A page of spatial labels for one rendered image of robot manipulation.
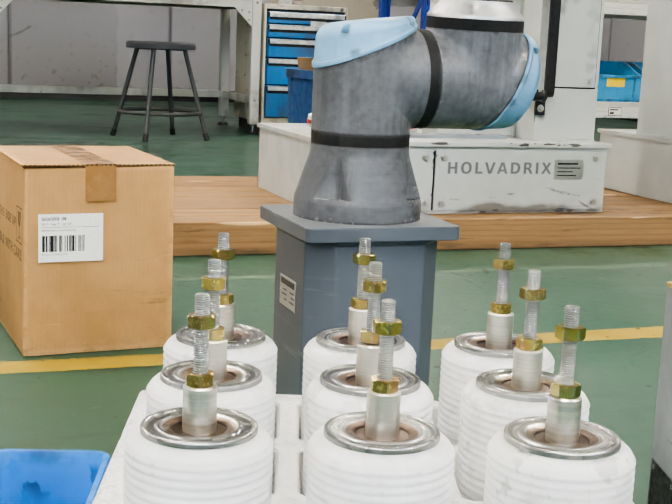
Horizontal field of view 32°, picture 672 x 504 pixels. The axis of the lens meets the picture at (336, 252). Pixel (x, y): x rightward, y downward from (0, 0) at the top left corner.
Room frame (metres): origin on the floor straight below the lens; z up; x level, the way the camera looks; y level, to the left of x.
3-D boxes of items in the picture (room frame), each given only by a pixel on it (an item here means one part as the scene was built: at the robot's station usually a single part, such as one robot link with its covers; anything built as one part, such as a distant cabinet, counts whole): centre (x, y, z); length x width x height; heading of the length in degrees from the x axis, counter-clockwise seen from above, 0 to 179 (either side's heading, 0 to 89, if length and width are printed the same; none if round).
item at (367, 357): (0.84, -0.03, 0.26); 0.02 x 0.02 x 0.03
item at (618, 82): (6.45, -1.36, 0.36); 0.50 x 0.38 x 0.21; 19
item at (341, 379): (0.84, -0.03, 0.25); 0.08 x 0.08 x 0.01
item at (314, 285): (1.36, -0.02, 0.15); 0.19 x 0.19 x 0.30; 21
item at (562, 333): (0.73, -0.15, 0.32); 0.02 x 0.02 x 0.01; 23
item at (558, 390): (0.73, -0.15, 0.29); 0.02 x 0.02 x 0.01; 23
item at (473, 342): (0.96, -0.14, 0.25); 0.08 x 0.08 x 0.01
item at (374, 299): (0.84, -0.03, 0.30); 0.01 x 0.01 x 0.08
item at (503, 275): (0.96, -0.14, 0.30); 0.01 x 0.01 x 0.08
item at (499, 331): (0.96, -0.14, 0.26); 0.02 x 0.02 x 0.03
